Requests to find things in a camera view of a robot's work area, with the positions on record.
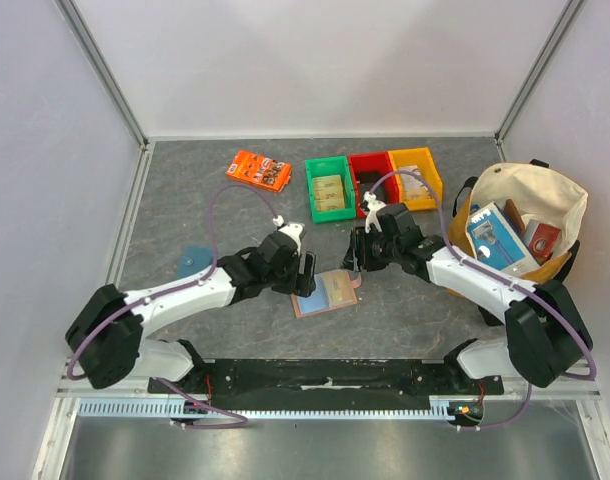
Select gold cards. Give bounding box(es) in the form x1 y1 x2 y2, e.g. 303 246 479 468
312 174 346 212

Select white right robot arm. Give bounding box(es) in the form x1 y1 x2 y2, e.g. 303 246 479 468
341 203 597 394

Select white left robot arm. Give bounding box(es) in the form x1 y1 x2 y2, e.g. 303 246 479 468
65 224 316 393

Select white cards in yellow bin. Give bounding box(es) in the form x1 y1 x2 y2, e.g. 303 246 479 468
398 165 431 201

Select black card in red bin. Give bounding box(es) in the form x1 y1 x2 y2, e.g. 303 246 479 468
355 171 382 194

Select teal card wallet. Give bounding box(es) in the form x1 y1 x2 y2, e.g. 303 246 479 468
175 245 213 279

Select green plastic bin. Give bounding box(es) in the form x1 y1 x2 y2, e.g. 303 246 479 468
305 156 356 224

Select red plastic bin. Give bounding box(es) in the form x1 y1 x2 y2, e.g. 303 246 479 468
347 151 400 218

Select yellow plastic bin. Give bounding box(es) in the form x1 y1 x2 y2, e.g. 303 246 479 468
388 147 443 212

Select blue razor box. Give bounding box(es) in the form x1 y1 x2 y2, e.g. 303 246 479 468
467 202 539 277

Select orange snack box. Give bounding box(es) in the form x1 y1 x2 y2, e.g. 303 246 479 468
225 150 292 193

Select brown wallet in bag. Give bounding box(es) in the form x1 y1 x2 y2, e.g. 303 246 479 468
503 199 526 236

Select red box in bag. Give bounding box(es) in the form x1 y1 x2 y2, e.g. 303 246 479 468
523 219 561 265

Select cream and mustard tote bag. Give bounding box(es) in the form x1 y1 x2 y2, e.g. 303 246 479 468
448 162 588 284

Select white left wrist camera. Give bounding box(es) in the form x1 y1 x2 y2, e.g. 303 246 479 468
272 215 305 251

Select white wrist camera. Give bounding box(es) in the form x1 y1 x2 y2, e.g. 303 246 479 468
272 215 305 251
363 191 386 233

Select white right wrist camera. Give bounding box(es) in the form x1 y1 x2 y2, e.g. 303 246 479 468
363 191 386 233

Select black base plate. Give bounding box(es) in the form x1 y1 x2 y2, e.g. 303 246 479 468
176 359 504 410

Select slotted cable duct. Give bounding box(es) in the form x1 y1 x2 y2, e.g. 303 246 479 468
78 398 481 421

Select aluminium corner post right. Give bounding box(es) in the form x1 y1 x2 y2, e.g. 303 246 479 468
494 0 586 156

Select aluminium corner post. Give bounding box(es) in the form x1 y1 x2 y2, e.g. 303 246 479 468
494 0 586 156
55 0 149 149

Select aluminium corner post left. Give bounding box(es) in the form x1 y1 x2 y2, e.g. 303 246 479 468
55 0 149 149

